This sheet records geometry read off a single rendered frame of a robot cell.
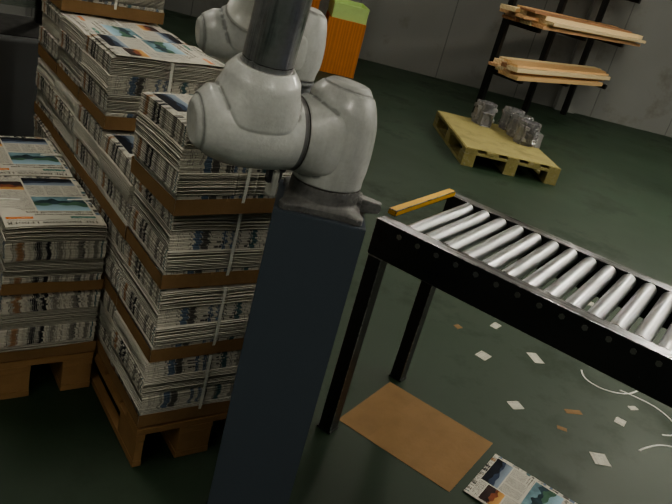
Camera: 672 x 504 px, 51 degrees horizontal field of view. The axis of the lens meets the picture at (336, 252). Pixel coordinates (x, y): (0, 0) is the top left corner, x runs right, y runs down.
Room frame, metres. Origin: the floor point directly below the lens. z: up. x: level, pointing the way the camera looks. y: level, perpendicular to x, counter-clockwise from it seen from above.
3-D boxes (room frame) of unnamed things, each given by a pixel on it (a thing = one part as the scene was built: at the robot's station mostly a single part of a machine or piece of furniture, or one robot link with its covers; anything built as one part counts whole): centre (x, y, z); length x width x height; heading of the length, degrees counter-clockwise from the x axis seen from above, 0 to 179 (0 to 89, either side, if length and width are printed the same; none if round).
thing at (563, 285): (2.00, -0.70, 0.77); 0.47 x 0.05 x 0.05; 151
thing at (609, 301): (1.94, -0.82, 0.77); 0.47 x 0.05 x 0.05; 151
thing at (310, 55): (1.62, 0.21, 1.30); 0.13 x 0.11 x 0.16; 121
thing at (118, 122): (2.28, 0.72, 0.86); 0.38 x 0.29 x 0.04; 129
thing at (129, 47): (2.29, 0.72, 1.06); 0.37 x 0.29 x 0.01; 129
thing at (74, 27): (2.50, 0.91, 0.95); 0.38 x 0.29 x 0.23; 129
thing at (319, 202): (1.48, 0.04, 1.03); 0.22 x 0.18 x 0.06; 96
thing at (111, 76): (2.28, 0.73, 0.95); 0.38 x 0.29 x 0.23; 129
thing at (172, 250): (2.17, 0.64, 0.42); 1.17 x 0.39 x 0.83; 39
